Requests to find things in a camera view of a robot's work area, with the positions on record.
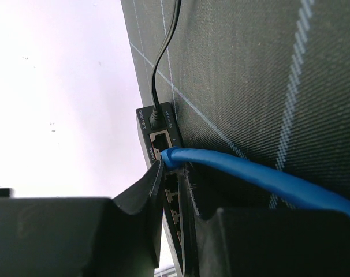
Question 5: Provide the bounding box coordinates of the thin black power cord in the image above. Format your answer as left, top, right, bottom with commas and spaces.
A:
148, 0, 183, 129

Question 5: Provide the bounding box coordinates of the black grid cutting mat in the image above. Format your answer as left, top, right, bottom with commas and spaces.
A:
120, 0, 350, 277

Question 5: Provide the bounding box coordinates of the black network switch box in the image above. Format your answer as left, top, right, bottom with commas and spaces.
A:
136, 102, 195, 276

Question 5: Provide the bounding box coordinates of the blue ethernet cable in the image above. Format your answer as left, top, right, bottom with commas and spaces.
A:
161, 146, 350, 226

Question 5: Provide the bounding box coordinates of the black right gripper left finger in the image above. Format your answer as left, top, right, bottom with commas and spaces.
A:
85, 160, 165, 276

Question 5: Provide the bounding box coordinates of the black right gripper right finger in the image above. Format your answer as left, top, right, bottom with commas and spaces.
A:
178, 162, 226, 276

